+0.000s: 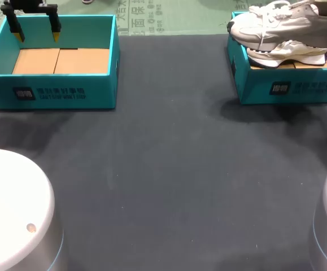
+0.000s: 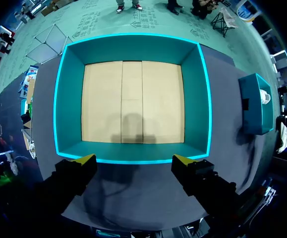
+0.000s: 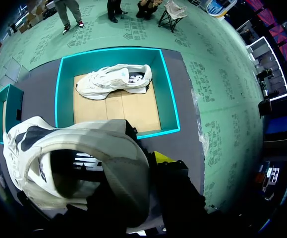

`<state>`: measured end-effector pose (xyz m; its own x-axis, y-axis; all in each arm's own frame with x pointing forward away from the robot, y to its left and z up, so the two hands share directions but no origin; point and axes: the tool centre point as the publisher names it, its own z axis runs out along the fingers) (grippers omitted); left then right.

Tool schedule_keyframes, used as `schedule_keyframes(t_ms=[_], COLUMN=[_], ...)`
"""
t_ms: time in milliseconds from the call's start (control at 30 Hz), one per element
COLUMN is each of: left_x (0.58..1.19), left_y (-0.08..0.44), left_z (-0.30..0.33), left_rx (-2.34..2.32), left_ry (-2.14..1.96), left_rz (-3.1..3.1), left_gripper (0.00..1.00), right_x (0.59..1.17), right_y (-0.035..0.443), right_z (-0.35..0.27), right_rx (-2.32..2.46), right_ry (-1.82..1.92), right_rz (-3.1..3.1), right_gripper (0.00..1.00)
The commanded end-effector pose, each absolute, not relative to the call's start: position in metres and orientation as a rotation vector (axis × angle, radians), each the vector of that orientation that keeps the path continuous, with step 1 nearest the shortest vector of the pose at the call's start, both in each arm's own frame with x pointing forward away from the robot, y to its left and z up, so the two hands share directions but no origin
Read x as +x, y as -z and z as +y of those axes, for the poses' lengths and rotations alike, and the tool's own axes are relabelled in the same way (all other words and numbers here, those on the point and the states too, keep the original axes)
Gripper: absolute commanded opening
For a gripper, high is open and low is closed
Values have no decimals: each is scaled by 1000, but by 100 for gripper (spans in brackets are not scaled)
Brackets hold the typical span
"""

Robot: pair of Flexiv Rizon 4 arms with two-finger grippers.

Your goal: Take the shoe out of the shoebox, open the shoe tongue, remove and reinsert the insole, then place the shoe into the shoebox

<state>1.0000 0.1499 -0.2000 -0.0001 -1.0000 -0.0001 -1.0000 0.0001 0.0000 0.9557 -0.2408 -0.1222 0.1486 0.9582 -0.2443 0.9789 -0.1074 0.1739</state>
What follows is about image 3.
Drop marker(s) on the blue and black insole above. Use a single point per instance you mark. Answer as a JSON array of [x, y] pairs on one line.
[[135, 78], [88, 161]]

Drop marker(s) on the person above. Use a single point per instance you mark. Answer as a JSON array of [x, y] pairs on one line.
[[147, 8]]

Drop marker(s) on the person's legs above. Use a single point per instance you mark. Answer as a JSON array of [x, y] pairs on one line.
[[69, 12], [113, 10]]

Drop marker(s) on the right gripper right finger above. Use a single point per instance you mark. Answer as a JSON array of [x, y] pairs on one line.
[[178, 198]]

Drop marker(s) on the white beige sneaker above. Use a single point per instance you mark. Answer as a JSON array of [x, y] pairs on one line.
[[103, 84], [96, 134]]

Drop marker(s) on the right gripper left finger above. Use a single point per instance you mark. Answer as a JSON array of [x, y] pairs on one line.
[[96, 215]]

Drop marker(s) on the teal shoebox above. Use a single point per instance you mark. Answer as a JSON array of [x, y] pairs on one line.
[[66, 99], [12, 99]]

